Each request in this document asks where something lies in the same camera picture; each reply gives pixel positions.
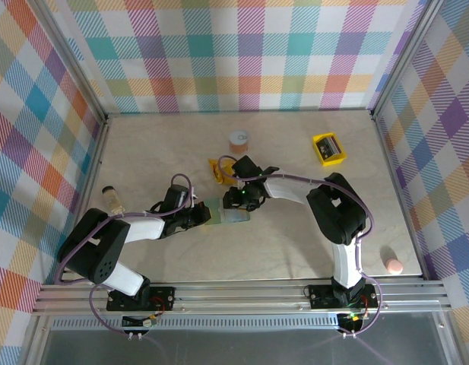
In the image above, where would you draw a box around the yellow card bin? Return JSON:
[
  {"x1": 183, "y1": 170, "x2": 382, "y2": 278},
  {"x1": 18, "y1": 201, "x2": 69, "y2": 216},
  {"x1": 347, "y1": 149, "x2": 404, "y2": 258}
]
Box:
[{"x1": 312, "y1": 132, "x2": 348, "y2": 167}]

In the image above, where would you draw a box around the yellow snack packet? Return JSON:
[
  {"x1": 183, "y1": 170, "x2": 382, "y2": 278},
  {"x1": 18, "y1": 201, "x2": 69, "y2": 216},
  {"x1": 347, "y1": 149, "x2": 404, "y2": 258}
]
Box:
[{"x1": 207, "y1": 157, "x2": 239, "y2": 186}]

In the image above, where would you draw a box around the orange tin can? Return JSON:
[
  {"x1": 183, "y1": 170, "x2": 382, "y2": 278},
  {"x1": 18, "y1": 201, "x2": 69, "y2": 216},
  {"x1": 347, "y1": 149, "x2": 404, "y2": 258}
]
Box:
[{"x1": 228, "y1": 129, "x2": 253, "y2": 154}]

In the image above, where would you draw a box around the small glass jar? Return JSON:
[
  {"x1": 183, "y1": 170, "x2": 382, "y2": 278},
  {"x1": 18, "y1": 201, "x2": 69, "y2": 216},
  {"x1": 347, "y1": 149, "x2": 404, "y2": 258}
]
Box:
[{"x1": 101, "y1": 185, "x2": 128, "y2": 214}]

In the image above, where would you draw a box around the small circuit board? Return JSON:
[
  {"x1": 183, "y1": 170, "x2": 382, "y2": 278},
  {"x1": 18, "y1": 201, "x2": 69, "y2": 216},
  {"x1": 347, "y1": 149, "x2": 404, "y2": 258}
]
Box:
[
  {"x1": 338, "y1": 312, "x2": 366, "y2": 331},
  {"x1": 122, "y1": 314, "x2": 159, "y2": 329}
]

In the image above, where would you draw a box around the perforated metal strip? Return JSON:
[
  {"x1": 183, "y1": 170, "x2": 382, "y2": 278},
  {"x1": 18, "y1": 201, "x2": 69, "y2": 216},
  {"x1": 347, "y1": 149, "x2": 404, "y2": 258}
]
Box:
[{"x1": 51, "y1": 318, "x2": 344, "y2": 331}]

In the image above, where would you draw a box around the grey metal sheet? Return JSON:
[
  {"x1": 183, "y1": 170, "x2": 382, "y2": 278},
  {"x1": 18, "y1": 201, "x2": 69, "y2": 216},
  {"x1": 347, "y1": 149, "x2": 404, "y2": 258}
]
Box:
[{"x1": 27, "y1": 315, "x2": 463, "y2": 365}]

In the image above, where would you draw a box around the pink cylinder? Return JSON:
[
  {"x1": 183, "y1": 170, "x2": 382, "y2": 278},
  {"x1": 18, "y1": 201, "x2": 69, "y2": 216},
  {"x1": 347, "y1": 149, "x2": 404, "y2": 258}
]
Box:
[{"x1": 384, "y1": 257, "x2": 404, "y2": 276}]

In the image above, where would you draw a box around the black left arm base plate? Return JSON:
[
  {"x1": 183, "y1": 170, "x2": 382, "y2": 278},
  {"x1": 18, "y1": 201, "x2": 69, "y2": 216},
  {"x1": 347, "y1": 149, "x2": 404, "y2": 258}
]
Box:
[{"x1": 106, "y1": 285, "x2": 177, "y2": 313}]

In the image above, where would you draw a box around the aluminium mounting rail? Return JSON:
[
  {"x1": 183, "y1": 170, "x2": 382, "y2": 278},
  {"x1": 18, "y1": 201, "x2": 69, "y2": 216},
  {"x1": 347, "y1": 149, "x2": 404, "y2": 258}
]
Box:
[{"x1": 32, "y1": 279, "x2": 454, "y2": 316}]

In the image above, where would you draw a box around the aluminium table side rail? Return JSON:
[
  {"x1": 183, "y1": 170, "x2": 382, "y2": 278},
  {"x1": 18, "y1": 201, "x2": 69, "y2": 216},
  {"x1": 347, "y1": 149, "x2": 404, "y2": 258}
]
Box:
[
  {"x1": 370, "y1": 109, "x2": 429, "y2": 282},
  {"x1": 53, "y1": 116, "x2": 112, "y2": 284}
]

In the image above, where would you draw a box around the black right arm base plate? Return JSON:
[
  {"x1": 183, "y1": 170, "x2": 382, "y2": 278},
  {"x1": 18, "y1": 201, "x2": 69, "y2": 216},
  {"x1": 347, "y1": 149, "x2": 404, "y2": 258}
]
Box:
[{"x1": 308, "y1": 284, "x2": 379, "y2": 309}]

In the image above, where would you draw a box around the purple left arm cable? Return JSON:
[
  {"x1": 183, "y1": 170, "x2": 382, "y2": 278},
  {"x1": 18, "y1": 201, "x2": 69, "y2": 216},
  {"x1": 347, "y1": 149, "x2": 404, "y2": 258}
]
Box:
[{"x1": 53, "y1": 173, "x2": 194, "y2": 338}]

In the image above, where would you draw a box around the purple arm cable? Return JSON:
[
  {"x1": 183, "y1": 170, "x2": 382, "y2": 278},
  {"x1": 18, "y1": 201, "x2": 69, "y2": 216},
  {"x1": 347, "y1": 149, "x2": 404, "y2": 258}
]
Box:
[
  {"x1": 217, "y1": 154, "x2": 383, "y2": 338},
  {"x1": 53, "y1": 173, "x2": 194, "y2": 338}
]

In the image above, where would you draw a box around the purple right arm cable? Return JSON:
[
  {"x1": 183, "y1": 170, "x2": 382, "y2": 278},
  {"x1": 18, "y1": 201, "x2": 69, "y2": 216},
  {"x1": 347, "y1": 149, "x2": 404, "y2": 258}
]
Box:
[{"x1": 217, "y1": 154, "x2": 383, "y2": 338}]

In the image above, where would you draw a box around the aluminium frame post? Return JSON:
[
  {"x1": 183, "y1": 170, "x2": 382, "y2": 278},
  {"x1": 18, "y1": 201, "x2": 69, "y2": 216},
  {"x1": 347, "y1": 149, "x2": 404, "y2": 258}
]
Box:
[
  {"x1": 369, "y1": 0, "x2": 447, "y2": 121},
  {"x1": 28, "y1": 0, "x2": 110, "y2": 123}
]

